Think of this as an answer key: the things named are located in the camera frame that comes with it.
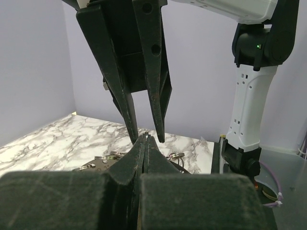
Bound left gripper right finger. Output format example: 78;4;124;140
141;136;268;230

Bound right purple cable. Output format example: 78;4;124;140
259;160;283;208

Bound black mounting base rail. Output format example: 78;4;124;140
211;135;225;174

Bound round metal keyring disc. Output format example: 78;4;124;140
71;130;187;174

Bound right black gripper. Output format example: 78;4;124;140
67;0;172;143

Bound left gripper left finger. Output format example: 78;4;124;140
0;135;146;230

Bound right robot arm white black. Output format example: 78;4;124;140
67;0;299;179

